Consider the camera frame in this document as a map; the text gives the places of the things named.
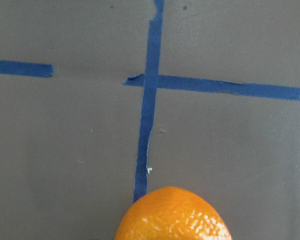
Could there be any orange mandarin fruit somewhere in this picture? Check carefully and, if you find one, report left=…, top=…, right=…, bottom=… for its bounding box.
left=114, top=186, right=232, bottom=240

